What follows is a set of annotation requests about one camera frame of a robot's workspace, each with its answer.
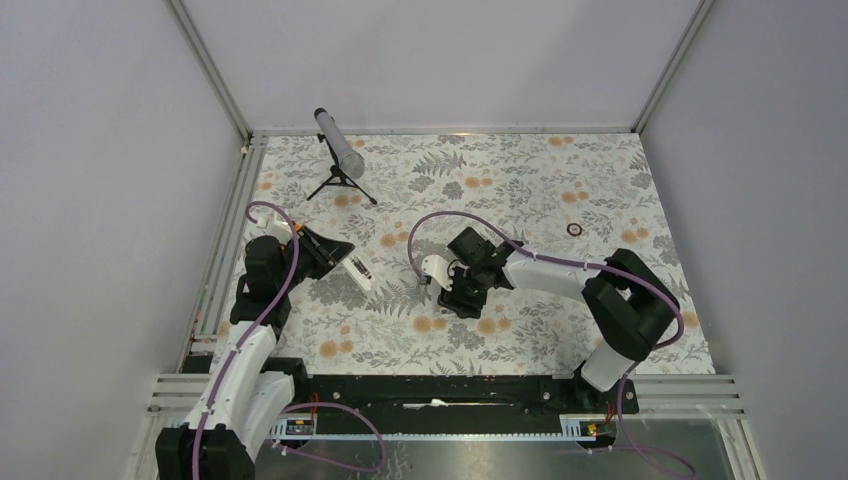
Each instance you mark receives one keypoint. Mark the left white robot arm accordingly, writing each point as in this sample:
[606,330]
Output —
[221,436]

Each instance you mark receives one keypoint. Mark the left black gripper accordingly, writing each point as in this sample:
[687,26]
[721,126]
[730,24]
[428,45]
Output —
[325,252]

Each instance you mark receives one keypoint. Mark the grey microphone on tripod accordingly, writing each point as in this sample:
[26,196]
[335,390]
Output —
[348,164]

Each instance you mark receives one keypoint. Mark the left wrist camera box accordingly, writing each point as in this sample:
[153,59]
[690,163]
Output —
[280,229]

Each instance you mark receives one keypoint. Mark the white AC remote control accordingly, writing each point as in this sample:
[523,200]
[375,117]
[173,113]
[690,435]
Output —
[359,272]

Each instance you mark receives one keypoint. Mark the floral patterned table mat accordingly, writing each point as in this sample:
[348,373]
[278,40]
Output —
[583,195]

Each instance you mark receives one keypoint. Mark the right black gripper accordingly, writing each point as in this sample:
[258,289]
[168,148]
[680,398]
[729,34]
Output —
[455,300]

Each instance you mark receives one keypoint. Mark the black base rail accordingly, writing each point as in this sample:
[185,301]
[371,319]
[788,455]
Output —
[447,405]

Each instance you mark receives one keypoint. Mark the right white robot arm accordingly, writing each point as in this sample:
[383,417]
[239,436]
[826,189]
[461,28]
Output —
[629,304]

